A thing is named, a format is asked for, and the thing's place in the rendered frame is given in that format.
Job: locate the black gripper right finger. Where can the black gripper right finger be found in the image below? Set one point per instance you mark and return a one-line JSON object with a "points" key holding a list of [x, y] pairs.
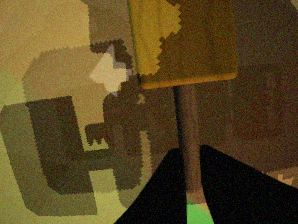
{"points": [[238, 194]]}

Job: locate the brown wooden stick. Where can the brown wooden stick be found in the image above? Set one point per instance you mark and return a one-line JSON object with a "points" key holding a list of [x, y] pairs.
{"points": [[187, 121]]}

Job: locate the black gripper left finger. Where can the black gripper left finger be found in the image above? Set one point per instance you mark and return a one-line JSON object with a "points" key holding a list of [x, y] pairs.
{"points": [[163, 200]]}

